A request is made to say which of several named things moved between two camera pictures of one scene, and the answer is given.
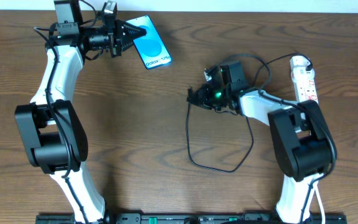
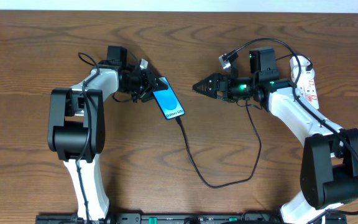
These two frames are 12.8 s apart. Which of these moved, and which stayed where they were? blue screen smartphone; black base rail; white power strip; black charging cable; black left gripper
Moved: black charging cable; black left gripper; blue screen smartphone
Stayed: black base rail; white power strip
